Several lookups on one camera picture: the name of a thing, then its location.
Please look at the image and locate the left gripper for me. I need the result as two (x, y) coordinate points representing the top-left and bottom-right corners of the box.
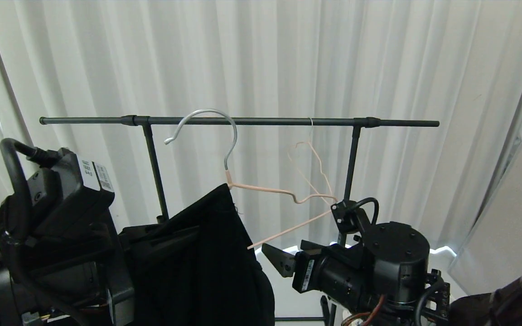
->
(0, 254), (135, 326)

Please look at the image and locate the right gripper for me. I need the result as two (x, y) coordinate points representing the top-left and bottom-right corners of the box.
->
(261, 240), (379, 314)

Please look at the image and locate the pink clothes hanger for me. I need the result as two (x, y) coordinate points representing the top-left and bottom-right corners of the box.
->
(164, 109), (338, 250)
(287, 118), (338, 204)

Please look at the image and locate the black garment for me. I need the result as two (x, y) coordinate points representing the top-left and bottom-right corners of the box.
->
(123, 183), (276, 326)

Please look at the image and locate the black clothes rack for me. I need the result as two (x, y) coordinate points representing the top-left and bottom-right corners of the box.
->
(39, 115), (440, 326)

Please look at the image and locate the white curtain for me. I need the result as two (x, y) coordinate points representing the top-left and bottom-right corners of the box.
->
(0, 0), (522, 277)

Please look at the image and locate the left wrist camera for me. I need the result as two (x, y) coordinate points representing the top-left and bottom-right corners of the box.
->
(25, 147), (121, 268)

